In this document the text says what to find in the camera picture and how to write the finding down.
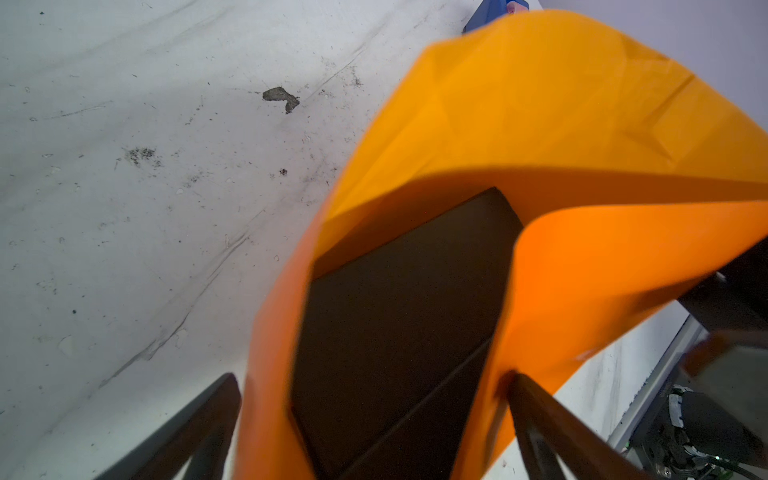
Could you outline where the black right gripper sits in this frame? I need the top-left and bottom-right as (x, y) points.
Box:
(678, 238), (767, 332)

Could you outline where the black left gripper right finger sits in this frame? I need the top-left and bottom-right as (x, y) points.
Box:
(507, 373), (650, 480)

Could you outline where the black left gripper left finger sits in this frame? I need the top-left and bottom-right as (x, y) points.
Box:
(99, 373), (242, 479)

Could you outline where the orange wrapping paper sheet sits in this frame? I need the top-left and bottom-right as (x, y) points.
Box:
(234, 11), (767, 479)

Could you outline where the dark navy gift box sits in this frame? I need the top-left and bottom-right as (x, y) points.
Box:
(291, 189), (522, 479)

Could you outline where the blue tape dispenser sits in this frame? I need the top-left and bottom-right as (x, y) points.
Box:
(462, 0), (531, 34)

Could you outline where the aluminium front rail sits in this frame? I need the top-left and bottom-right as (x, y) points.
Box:
(607, 315), (707, 452)

